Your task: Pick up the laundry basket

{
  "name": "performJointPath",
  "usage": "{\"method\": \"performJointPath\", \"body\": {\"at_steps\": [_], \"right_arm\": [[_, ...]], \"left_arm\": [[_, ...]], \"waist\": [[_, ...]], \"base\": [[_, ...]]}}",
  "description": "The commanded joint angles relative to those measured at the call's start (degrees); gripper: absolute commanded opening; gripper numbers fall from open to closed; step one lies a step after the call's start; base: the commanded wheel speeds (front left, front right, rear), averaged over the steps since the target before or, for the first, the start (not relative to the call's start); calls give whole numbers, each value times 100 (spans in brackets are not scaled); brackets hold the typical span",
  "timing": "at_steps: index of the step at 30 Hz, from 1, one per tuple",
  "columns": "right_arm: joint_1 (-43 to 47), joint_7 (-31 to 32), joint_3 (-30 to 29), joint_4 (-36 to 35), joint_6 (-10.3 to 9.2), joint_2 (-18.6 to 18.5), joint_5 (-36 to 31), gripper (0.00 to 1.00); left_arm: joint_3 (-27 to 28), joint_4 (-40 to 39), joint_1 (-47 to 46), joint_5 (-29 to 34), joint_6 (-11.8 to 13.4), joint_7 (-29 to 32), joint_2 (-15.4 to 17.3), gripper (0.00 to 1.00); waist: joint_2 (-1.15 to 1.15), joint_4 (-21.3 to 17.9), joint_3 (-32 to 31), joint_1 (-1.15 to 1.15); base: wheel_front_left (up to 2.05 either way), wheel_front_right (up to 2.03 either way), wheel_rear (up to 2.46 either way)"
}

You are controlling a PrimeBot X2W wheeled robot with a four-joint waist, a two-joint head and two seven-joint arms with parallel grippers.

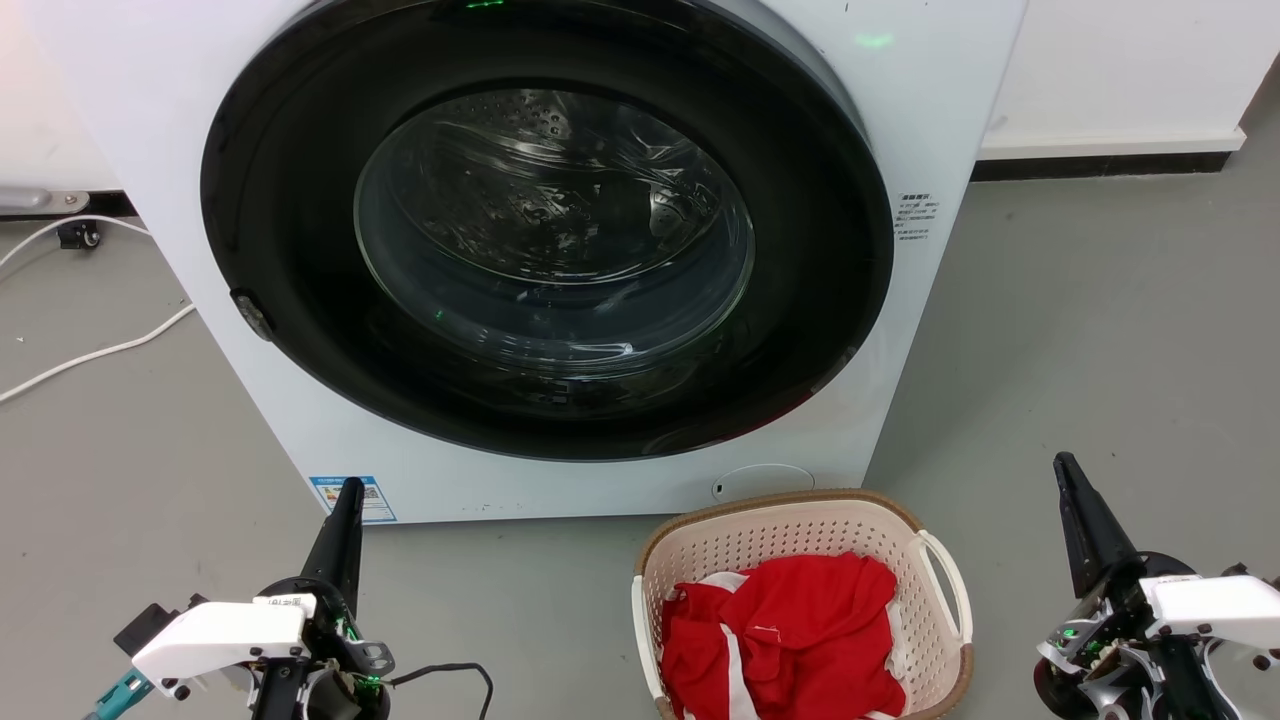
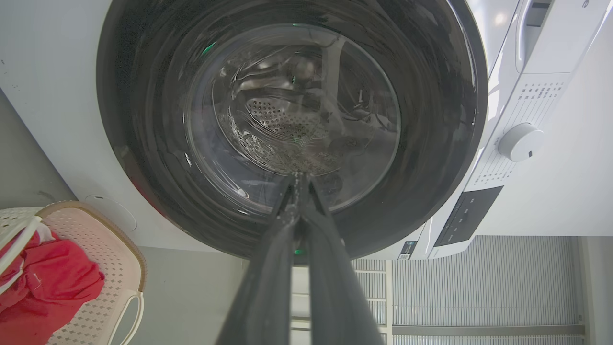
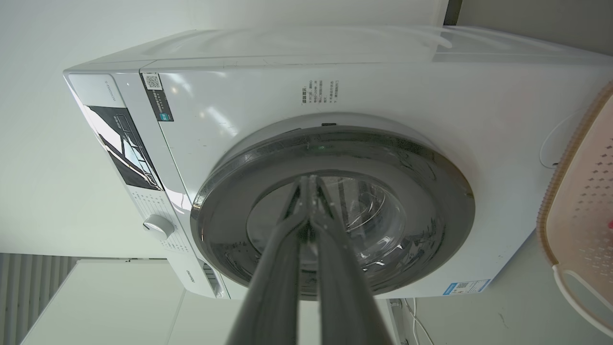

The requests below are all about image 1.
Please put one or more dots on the beige perforated laundry basket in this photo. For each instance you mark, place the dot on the beige perforated laundry basket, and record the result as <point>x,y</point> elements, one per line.
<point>800,528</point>

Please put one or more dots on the black round washer door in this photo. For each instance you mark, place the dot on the black round washer door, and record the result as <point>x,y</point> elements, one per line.
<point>290,170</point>

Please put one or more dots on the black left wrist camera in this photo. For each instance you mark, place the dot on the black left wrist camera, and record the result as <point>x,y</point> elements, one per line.
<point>150,622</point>

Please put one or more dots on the round white filter cover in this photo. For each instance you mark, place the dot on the round white filter cover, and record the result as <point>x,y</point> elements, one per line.
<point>765,482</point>

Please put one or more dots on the small printed text sticker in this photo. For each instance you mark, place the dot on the small printed text sticker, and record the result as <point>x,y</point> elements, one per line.
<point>915,216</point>

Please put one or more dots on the white front-load washing machine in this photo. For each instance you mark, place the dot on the white front-load washing machine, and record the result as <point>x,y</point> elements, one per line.
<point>140,110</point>

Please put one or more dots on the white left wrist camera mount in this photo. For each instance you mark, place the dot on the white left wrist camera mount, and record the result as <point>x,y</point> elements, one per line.
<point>220,635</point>

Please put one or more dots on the grey washer door latch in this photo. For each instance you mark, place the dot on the grey washer door latch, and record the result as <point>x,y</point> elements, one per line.
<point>252,314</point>

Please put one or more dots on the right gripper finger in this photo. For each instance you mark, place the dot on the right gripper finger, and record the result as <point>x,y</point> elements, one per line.
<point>1078,540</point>
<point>1105,535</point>

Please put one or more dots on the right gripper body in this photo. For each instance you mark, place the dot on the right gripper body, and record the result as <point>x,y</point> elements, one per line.
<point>1110,640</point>

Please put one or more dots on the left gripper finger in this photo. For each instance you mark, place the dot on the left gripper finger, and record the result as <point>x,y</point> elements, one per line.
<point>353,560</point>
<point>328,550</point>

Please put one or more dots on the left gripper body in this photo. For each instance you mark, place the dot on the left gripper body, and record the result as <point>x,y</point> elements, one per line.
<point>330,690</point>

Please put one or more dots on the red garment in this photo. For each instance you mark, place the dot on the red garment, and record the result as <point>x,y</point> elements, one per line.
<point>810,630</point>

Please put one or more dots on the grey metal bar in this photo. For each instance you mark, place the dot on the grey metal bar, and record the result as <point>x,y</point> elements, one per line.
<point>35,200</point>

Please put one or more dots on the black baseboard strip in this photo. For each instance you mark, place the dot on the black baseboard strip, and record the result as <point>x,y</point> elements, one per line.
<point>1100,166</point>

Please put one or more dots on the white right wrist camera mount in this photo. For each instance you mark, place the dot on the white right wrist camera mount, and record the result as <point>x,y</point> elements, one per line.
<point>1215,605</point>

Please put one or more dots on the blue energy label sticker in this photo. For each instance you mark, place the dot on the blue energy label sticker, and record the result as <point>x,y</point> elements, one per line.
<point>368,497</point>

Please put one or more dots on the black caster wheel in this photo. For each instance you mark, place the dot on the black caster wheel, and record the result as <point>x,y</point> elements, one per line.
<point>80,236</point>

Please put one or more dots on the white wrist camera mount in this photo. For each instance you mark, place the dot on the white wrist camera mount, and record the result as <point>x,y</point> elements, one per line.
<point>1215,605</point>
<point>220,635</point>

